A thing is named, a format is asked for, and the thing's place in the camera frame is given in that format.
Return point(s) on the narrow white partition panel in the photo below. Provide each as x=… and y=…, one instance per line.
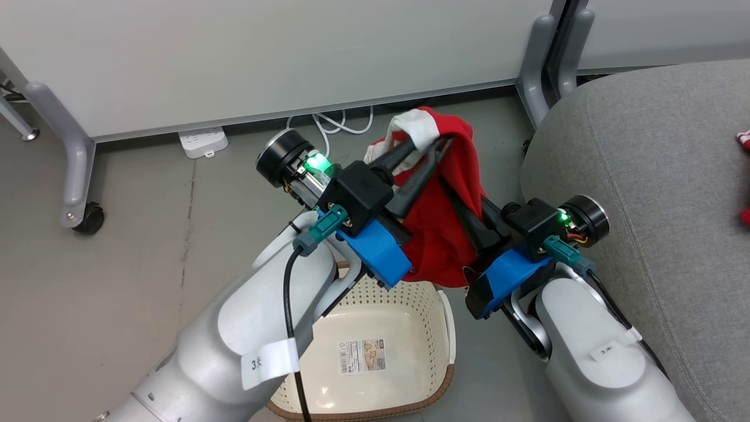
x=668, y=29

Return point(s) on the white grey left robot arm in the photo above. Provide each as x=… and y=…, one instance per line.
x=234, y=340

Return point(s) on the black caster wheel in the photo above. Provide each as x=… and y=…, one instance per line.
x=89, y=218

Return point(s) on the left teal camera connector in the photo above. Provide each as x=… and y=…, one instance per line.
x=322, y=228

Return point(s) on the right teal camera connector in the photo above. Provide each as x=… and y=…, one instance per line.
x=565, y=252

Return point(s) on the basket product label sticker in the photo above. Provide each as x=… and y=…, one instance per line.
x=361, y=356

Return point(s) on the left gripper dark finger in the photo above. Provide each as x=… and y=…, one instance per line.
x=401, y=155
x=419, y=181

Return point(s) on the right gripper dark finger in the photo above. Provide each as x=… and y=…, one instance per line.
x=471, y=225
x=495, y=217

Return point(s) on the red garment with white trim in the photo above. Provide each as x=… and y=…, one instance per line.
x=436, y=246

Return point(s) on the teal camera connector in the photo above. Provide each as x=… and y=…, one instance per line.
x=565, y=252
x=322, y=228

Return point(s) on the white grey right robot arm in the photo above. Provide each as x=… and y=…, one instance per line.
x=592, y=375

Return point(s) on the red white striped garment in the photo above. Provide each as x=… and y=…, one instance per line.
x=744, y=142

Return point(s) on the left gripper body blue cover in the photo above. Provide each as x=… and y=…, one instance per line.
x=381, y=252

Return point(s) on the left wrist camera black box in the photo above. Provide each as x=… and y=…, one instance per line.
x=357, y=190

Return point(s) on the wide white partition panel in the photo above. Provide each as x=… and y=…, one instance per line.
x=263, y=53

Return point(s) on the white power strip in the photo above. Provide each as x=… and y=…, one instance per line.
x=203, y=142

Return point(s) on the grey partition foot with caster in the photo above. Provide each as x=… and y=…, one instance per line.
x=73, y=164

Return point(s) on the cream laundry basket brown rim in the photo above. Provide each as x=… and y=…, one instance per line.
x=375, y=387

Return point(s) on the grey table leg disc foot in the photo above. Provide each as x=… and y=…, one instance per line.
x=16, y=120

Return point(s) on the grey fabric sofa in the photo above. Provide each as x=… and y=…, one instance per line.
x=662, y=205

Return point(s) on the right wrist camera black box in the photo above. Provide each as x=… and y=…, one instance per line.
x=533, y=225

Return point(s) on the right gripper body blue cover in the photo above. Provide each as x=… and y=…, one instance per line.
x=504, y=278

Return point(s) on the small red garment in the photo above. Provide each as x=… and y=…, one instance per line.
x=746, y=217

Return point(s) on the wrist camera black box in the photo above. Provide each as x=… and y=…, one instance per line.
x=533, y=225
x=357, y=190

